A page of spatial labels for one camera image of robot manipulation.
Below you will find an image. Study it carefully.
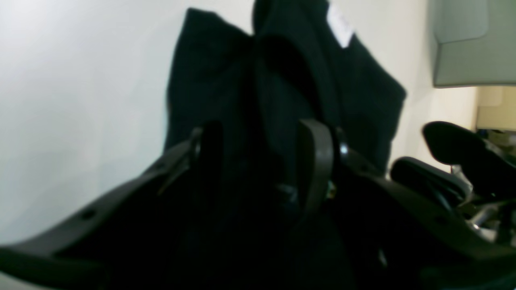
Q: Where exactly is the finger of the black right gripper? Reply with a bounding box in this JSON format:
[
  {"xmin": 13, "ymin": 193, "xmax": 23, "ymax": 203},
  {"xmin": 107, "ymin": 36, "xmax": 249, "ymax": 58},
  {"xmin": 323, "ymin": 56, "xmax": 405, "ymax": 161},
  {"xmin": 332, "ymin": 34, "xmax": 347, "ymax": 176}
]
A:
[
  {"xmin": 390, "ymin": 157, "xmax": 472, "ymax": 210},
  {"xmin": 422, "ymin": 121, "xmax": 516, "ymax": 198}
]

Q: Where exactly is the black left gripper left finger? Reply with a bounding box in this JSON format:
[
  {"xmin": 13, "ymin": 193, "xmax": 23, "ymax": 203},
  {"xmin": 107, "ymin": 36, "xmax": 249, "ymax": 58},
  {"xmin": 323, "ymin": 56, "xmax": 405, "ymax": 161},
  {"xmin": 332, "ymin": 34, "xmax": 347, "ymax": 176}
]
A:
[{"xmin": 1, "ymin": 121, "xmax": 223, "ymax": 290}]

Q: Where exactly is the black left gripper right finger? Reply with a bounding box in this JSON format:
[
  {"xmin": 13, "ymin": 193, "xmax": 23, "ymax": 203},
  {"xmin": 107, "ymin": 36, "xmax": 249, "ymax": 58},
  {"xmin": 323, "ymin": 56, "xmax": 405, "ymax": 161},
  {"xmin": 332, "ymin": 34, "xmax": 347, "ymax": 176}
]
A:
[{"xmin": 298, "ymin": 119, "xmax": 515, "ymax": 290}]

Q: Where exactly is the black T-shirt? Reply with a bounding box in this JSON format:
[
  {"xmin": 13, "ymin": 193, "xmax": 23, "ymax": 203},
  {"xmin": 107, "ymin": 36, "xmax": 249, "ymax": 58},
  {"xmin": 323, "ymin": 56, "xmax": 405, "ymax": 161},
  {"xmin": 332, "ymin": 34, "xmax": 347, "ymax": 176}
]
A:
[{"xmin": 165, "ymin": 0, "xmax": 406, "ymax": 290}]

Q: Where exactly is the white bin at table corner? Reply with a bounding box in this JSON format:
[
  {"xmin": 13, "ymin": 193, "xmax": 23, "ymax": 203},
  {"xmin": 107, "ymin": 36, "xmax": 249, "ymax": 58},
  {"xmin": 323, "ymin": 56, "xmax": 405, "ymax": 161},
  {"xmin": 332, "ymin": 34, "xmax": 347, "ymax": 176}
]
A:
[{"xmin": 432, "ymin": 0, "xmax": 516, "ymax": 88}]

